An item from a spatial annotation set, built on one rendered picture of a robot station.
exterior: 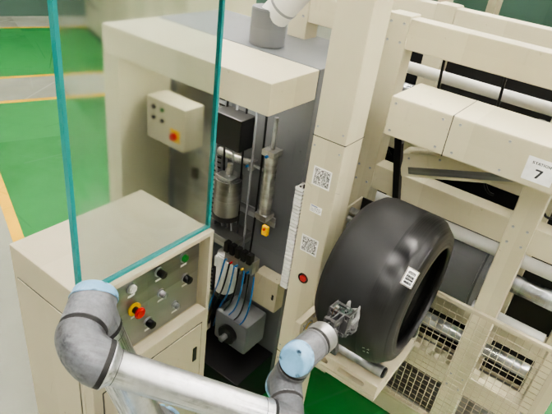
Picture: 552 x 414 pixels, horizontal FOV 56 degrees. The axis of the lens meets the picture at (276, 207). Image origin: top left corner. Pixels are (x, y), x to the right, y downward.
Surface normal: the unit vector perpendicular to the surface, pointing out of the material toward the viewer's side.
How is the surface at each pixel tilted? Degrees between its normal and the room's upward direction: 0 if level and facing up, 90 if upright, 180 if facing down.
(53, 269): 0
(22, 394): 0
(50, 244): 0
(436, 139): 90
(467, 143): 90
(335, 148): 90
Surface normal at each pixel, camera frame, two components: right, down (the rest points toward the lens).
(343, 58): -0.60, 0.35
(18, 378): 0.12, -0.85
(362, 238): -0.25, -0.47
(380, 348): 0.08, 0.68
